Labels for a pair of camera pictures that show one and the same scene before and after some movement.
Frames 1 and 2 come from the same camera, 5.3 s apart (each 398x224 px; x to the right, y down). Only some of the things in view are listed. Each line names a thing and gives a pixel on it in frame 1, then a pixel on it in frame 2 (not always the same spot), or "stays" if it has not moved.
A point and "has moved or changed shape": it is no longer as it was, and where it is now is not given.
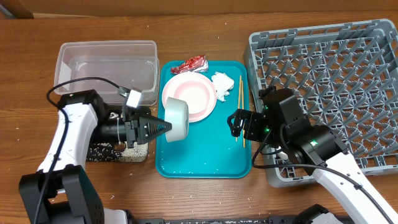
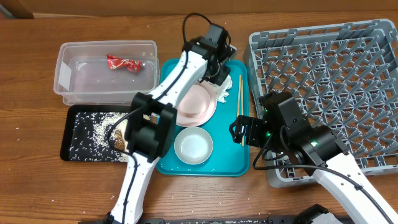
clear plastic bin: [131, 65] stays
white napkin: [223, 84] stays
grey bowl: [176, 112] → [193, 145]
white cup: [283, 155] stays
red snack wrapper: [198, 63] has moved or changed shape
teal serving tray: [209, 150] stays
